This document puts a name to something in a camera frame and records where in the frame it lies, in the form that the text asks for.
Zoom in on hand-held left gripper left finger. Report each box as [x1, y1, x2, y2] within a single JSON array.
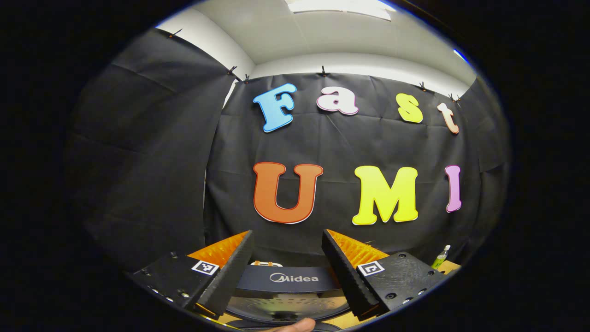
[[127, 230, 255, 319]]

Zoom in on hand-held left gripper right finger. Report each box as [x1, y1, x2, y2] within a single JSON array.
[[321, 228, 450, 322]]

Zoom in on dark grey rice cooker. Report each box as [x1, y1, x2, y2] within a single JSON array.
[[226, 264, 354, 332]]

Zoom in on green drink bottle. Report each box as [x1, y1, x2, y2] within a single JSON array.
[[431, 244, 451, 270]]

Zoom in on black backdrop cloth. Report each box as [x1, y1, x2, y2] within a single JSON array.
[[65, 28, 510, 277]]

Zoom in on large ceiling light panel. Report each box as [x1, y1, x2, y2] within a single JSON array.
[[286, 0, 392, 21]]

